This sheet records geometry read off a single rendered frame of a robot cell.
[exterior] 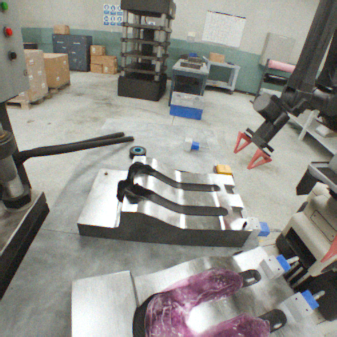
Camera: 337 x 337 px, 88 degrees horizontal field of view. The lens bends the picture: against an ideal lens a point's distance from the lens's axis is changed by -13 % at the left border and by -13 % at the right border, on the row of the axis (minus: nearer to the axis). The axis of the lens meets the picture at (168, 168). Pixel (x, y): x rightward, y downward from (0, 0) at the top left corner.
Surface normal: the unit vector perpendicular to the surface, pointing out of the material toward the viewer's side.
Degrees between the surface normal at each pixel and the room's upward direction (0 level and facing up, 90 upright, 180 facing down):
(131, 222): 90
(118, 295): 0
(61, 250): 0
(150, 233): 90
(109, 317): 0
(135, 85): 90
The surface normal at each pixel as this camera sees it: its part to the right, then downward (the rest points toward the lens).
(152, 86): -0.12, 0.56
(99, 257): 0.13, -0.81
